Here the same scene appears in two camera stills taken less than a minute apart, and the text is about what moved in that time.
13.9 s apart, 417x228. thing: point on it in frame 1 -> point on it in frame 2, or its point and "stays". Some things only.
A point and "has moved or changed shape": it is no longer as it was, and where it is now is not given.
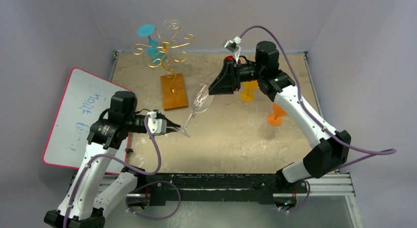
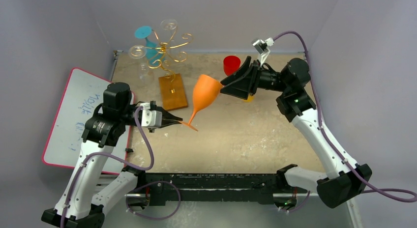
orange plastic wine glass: (275, 119) -> (205, 89)
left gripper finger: (170, 124) -> (166, 115)
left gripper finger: (170, 129) -> (166, 122)
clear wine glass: (201, 100) -> (145, 74)
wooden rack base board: (173, 92) stays
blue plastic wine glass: (154, 50) has moved or changed shape
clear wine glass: (171, 24) stays
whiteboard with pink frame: (81, 99) stays
